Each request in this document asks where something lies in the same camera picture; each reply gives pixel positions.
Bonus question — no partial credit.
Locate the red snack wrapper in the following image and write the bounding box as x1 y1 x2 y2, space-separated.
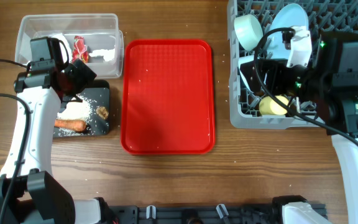
71 36 89 63

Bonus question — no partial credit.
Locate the yellow cup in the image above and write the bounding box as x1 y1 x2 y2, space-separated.
259 96 288 115

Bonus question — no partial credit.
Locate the white rice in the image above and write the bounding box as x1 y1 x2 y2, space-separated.
53 97 96 138

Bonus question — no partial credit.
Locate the blue bowl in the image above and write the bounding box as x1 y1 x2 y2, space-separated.
238 55 254 93

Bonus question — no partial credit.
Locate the small white tissue piece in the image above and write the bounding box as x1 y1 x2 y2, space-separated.
89 49 116 63

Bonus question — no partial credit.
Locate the brown food scrap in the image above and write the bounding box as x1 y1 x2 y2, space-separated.
96 106 109 120

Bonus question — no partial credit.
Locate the orange carrot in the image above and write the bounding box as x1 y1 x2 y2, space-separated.
54 119 86 132

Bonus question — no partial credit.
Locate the green bowl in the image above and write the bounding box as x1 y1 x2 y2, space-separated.
234 14 263 51

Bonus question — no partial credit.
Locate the light blue plate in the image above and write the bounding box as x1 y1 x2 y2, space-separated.
267 3 309 60

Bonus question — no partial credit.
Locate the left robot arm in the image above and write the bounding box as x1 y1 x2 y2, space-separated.
0 37 120 223

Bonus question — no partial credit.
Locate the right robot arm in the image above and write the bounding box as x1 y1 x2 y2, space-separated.
240 27 358 223

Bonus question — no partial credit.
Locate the black waste tray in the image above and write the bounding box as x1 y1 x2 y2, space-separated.
59 80 110 136

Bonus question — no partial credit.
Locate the grey dishwasher rack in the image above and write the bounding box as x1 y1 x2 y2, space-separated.
227 0 358 129

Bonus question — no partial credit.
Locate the clear plastic bin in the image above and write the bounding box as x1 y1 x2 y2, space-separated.
15 14 124 80

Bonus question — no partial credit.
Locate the red serving tray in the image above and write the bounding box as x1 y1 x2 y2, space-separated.
121 39 216 156

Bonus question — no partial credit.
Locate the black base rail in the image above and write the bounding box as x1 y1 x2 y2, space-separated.
51 204 328 224

